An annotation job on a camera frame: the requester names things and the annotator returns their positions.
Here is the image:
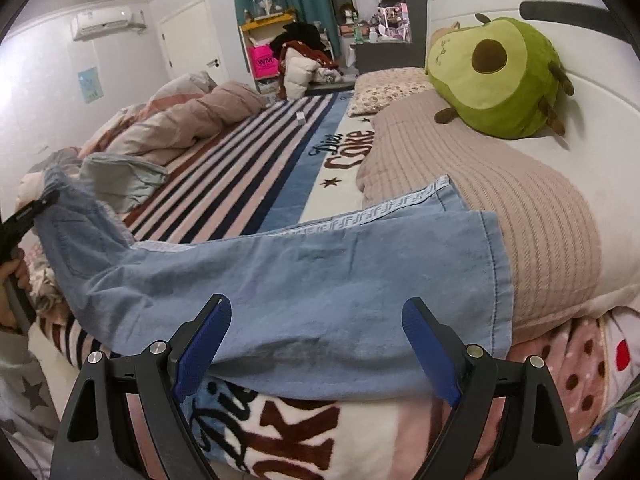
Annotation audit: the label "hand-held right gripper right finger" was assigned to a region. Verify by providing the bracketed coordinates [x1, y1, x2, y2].
[401, 296, 580, 480]

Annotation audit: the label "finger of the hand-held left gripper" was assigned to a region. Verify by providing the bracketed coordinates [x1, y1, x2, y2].
[15, 191, 62, 222]

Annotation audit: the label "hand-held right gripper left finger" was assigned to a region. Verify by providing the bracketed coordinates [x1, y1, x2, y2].
[50, 294, 233, 480]

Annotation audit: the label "light blue denim pants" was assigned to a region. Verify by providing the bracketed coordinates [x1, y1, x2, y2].
[37, 165, 517, 403]

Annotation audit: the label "person's left hand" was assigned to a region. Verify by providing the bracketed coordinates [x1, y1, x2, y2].
[0, 247, 33, 332]

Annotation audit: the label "grey green cloth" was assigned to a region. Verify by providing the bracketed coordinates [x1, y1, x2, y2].
[79, 154, 169, 212]

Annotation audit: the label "pink polka dot blanket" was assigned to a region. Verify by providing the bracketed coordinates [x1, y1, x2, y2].
[505, 305, 640, 463]

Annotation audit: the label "beige knitted pillow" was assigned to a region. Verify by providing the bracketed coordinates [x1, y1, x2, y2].
[357, 92, 604, 335]

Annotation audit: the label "pink quilted comforter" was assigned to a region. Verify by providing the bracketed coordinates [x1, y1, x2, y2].
[20, 71, 269, 181]

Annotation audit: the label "striped printed blanket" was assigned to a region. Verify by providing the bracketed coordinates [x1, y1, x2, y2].
[25, 89, 501, 480]

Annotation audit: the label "white air conditioner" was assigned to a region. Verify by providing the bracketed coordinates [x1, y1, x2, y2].
[71, 6, 148, 43]

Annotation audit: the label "white door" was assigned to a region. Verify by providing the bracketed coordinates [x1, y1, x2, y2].
[157, 0, 229, 87]

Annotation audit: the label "floral patterned pillow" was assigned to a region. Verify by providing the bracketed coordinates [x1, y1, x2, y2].
[347, 66, 437, 117]

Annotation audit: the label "pink shopping bag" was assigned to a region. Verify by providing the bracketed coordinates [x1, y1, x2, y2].
[247, 44, 281, 81]

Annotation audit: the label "green avocado plush toy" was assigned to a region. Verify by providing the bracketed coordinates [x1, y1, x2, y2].
[426, 12, 577, 140]

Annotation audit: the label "yellow shelf rack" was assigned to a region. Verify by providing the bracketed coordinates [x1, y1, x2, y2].
[238, 6, 302, 94]

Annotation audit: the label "white puffer jacket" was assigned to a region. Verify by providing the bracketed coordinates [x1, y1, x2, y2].
[284, 54, 322, 101]

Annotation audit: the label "dark grey cabinet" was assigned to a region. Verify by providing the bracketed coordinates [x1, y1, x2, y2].
[349, 0, 447, 77]

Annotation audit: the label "pile of dark clothes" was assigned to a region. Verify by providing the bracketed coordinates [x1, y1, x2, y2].
[270, 22, 347, 72]

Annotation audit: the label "mannequin head with wig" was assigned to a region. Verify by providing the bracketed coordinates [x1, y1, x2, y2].
[337, 3, 359, 37]

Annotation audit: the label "cluttered shelf unit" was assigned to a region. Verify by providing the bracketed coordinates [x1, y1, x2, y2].
[372, 0, 417, 44]

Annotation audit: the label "light blue wall poster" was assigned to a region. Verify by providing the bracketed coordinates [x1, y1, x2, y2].
[77, 66, 106, 105]

